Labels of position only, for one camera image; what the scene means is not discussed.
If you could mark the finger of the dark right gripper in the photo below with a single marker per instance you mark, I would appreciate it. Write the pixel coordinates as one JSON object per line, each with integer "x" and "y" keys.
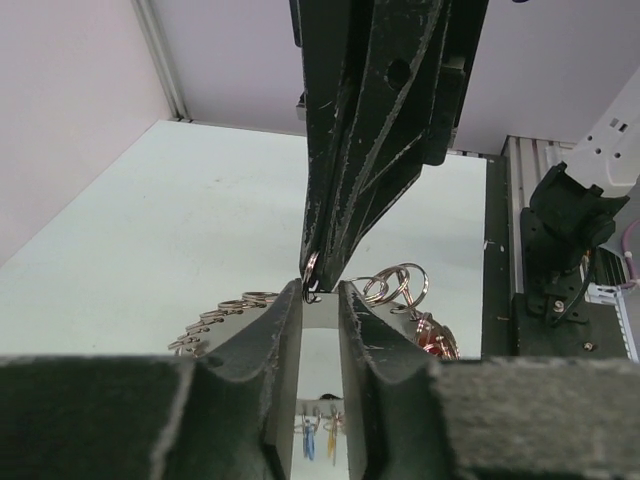
{"x": 399, "y": 99}
{"x": 326, "y": 33}

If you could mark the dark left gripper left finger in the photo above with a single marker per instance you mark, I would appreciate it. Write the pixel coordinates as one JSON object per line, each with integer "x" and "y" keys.
{"x": 227, "y": 415}

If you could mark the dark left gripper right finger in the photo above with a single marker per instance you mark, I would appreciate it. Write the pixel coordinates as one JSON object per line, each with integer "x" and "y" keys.
{"x": 410, "y": 415}

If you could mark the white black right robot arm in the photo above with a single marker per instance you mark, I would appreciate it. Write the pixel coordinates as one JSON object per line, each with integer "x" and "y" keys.
{"x": 555, "y": 244}

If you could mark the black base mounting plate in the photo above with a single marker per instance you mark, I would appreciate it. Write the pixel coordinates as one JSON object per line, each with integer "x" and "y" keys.
{"x": 496, "y": 307}

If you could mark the blue key tag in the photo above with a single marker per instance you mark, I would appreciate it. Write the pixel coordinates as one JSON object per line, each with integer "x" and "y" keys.
{"x": 309, "y": 441}

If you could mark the yellow key tag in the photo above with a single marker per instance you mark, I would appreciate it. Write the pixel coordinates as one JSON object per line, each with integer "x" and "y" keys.
{"x": 332, "y": 429}

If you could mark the red key tag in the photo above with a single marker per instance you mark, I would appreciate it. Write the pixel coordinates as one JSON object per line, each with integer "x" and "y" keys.
{"x": 436, "y": 339}

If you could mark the aluminium frame rail left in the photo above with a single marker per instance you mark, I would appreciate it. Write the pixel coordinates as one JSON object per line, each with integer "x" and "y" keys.
{"x": 159, "y": 49}

